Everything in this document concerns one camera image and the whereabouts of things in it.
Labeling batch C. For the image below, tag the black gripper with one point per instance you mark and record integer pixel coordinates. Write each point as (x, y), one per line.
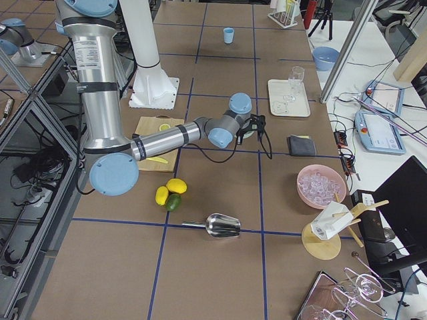
(247, 129)

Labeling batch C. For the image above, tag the green bowl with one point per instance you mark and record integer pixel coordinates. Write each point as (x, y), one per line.
(248, 134)

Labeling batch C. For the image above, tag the light blue cup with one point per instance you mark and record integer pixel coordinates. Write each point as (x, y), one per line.
(228, 34)

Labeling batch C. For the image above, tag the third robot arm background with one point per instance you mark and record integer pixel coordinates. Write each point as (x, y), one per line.
(18, 43)

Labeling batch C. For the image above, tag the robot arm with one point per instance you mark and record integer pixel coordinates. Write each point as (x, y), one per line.
(112, 157)

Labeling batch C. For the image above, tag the pink bowl of ice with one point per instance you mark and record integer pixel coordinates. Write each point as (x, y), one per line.
(318, 185)

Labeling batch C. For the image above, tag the metal ice scoop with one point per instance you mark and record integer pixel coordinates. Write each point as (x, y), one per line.
(218, 225)

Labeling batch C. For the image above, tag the blue bowl with fork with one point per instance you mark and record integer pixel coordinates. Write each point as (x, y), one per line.
(325, 58)

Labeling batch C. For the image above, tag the cream bear tray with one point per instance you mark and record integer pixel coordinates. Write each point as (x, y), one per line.
(278, 107)

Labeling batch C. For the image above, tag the grey folded cloth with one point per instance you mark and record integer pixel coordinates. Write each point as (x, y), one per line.
(301, 146)

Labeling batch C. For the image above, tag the clear wine glass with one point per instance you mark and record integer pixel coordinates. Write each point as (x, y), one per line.
(295, 79)

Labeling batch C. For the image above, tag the lemon half slice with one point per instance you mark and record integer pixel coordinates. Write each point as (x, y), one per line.
(164, 126)

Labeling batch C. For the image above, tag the yellow lemon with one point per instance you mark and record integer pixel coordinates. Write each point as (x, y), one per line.
(161, 195)
(176, 185)

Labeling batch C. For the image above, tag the yellow plastic knife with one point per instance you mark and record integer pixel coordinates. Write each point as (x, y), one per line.
(158, 159)

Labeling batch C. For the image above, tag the green lime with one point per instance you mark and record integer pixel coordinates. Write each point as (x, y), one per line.
(173, 201)

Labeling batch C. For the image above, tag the white carton on stand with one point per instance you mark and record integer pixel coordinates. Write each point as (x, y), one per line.
(333, 219)

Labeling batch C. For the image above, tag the blue teach pendant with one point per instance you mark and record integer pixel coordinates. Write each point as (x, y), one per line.
(377, 134)
(384, 97)

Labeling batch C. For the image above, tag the wooden stand round base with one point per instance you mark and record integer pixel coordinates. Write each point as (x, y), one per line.
(329, 249)

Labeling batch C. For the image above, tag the black tripod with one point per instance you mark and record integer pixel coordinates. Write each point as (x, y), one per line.
(326, 17)

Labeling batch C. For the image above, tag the red cylinder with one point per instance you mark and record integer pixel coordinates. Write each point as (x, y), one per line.
(309, 13)

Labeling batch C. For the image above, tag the black laptop monitor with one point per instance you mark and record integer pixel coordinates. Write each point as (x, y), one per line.
(405, 190)

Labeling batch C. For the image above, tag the glasses on tray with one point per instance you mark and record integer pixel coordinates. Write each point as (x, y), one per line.
(358, 295)

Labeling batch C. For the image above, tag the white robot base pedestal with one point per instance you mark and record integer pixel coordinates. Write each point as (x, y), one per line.
(152, 88)

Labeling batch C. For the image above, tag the white wire cup rack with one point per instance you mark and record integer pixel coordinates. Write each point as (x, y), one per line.
(284, 12)

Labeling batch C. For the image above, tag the aluminium frame post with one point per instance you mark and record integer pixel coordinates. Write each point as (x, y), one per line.
(355, 32)

